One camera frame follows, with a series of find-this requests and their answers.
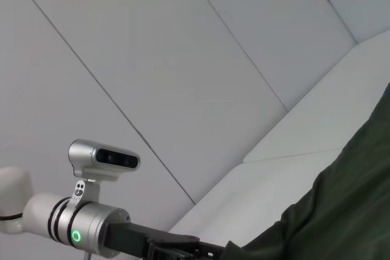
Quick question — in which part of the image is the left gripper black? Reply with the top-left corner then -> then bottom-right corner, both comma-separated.
103,222 -> 228,260

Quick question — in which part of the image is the dark green FREE! t-shirt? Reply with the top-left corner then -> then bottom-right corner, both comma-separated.
225,82 -> 390,260

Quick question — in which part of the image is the silver camera mount bracket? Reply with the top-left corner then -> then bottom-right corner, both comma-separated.
69,179 -> 101,209

